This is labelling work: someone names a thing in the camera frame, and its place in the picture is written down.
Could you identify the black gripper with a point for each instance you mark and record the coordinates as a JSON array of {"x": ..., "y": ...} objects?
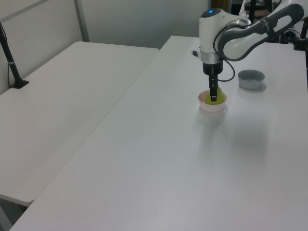
[{"x": 212, "y": 68}]

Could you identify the green pear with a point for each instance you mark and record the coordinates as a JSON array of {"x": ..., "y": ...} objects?
[{"x": 207, "y": 100}]

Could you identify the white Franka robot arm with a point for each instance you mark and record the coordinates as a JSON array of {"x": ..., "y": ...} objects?
[{"x": 240, "y": 45}]

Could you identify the pink bowl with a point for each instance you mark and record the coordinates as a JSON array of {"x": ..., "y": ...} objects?
[{"x": 211, "y": 108}]

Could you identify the grey bowl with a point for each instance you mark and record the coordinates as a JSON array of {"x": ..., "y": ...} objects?
[{"x": 250, "y": 84}]

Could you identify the black stand pole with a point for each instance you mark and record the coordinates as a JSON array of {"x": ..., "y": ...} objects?
[{"x": 252, "y": 12}]

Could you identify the black clamp stand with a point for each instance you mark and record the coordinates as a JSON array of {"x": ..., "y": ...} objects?
[{"x": 299, "y": 42}]

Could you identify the white side table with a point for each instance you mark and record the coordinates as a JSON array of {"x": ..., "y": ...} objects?
[{"x": 60, "y": 108}]

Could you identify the grey partition post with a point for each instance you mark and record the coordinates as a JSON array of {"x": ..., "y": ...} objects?
[{"x": 81, "y": 21}]

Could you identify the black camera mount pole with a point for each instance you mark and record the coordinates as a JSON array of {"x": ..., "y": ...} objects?
[{"x": 12, "y": 67}]

